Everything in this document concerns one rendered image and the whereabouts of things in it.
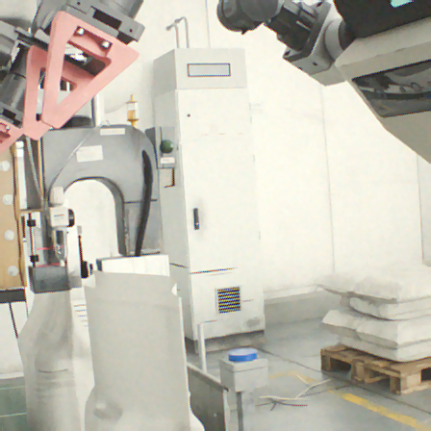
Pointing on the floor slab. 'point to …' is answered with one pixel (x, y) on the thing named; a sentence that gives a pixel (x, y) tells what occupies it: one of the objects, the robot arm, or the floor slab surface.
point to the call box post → (245, 410)
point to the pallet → (376, 368)
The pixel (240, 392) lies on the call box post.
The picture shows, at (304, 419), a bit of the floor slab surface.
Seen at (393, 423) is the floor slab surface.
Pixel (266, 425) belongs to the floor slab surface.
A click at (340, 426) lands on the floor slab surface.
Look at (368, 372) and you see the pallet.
